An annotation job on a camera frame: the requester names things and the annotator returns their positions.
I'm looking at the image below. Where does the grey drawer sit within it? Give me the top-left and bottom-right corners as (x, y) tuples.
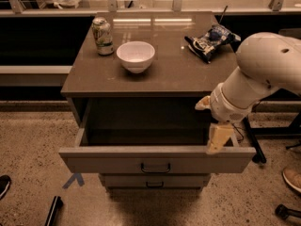
(99, 174), (211, 188)
(59, 98), (255, 175)

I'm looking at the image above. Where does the grey bottom drawer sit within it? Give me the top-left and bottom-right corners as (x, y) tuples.
(99, 174), (211, 188)

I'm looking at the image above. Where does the white bowl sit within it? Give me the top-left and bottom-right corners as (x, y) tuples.
(117, 41), (155, 73)

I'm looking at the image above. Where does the tan shoe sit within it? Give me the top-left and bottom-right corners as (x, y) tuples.
(282, 168), (301, 193)

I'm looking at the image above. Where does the black shoe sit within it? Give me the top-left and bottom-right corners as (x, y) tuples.
(0, 175), (11, 200)

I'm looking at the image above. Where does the blue chip bag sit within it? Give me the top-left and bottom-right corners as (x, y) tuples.
(184, 24), (241, 64)

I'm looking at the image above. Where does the black chair caster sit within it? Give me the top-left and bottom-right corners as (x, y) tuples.
(275, 204), (301, 219)

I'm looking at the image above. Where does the black stand leg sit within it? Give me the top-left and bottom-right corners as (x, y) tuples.
(44, 196), (63, 226)

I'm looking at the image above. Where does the grey drawer cabinet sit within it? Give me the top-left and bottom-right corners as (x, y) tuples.
(60, 10), (248, 194)

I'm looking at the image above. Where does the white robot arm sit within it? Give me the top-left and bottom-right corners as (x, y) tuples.
(195, 32), (301, 154)

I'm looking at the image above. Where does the blue tape cross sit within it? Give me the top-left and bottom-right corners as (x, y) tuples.
(62, 173), (85, 189)

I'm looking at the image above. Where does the grey top drawer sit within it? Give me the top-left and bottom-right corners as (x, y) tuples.
(59, 98), (255, 175)

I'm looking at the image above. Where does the black tripod leg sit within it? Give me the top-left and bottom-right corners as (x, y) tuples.
(243, 118), (266, 164)

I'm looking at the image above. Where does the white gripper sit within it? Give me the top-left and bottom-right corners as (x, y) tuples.
(195, 83), (251, 154)

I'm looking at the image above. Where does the green soda can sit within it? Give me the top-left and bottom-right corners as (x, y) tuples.
(92, 17), (114, 56)

